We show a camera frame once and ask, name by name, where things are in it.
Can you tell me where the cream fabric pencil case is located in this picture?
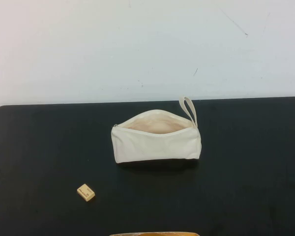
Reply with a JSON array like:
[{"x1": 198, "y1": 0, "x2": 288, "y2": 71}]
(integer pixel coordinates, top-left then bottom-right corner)
[{"x1": 111, "y1": 96, "x2": 203, "y2": 164}]

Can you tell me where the beige rectangular eraser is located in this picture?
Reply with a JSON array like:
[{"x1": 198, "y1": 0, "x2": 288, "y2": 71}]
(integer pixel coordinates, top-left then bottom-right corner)
[{"x1": 76, "y1": 183, "x2": 96, "y2": 204}]

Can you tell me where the yellow-brown cardboard piece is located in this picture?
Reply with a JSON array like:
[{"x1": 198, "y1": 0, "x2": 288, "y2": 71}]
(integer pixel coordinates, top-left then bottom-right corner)
[{"x1": 109, "y1": 231, "x2": 200, "y2": 236}]

